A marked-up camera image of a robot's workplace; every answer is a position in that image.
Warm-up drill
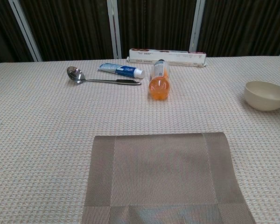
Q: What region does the dark pleated screen panel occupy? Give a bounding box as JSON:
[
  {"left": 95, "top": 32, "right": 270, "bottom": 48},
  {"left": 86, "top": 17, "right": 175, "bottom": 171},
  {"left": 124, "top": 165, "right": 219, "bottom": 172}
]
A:
[
  {"left": 116, "top": 0, "right": 198, "bottom": 59},
  {"left": 18, "top": 0, "right": 114, "bottom": 62},
  {"left": 197, "top": 0, "right": 280, "bottom": 58},
  {"left": 0, "top": 0, "right": 35, "bottom": 66}
]

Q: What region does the orange drink bottle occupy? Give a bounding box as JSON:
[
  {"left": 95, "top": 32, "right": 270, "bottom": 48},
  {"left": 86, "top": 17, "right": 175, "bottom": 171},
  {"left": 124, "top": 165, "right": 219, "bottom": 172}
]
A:
[{"left": 148, "top": 59, "right": 171, "bottom": 101}]

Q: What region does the long white cardboard box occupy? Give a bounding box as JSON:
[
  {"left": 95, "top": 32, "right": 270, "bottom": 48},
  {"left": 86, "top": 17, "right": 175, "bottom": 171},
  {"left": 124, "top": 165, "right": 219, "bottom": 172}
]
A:
[{"left": 126, "top": 48, "right": 207, "bottom": 68}]

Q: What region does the light brown bowl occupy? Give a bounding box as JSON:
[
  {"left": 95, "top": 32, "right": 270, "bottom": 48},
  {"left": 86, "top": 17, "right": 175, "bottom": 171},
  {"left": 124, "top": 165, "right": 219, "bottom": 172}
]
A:
[{"left": 244, "top": 81, "right": 280, "bottom": 112}]

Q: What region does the steel ladle black handle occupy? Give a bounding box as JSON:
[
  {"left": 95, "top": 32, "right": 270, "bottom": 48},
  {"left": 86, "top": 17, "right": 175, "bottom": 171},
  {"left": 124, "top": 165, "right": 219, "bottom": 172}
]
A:
[{"left": 66, "top": 66, "right": 142, "bottom": 86}]

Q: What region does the beige woven tablecloth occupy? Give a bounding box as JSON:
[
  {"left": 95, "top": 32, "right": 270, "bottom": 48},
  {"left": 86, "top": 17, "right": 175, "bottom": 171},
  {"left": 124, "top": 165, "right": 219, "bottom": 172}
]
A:
[{"left": 0, "top": 55, "right": 280, "bottom": 224}]

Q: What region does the blue white toothpaste tube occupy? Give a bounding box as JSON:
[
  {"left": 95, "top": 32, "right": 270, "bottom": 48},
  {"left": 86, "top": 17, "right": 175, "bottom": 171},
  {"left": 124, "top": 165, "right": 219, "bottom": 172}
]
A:
[{"left": 98, "top": 63, "right": 145, "bottom": 78}]

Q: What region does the brown woven placemat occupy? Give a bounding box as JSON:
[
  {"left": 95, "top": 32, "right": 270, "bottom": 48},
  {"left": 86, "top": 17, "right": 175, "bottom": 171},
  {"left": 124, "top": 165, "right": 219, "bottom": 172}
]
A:
[{"left": 81, "top": 132, "right": 256, "bottom": 224}]

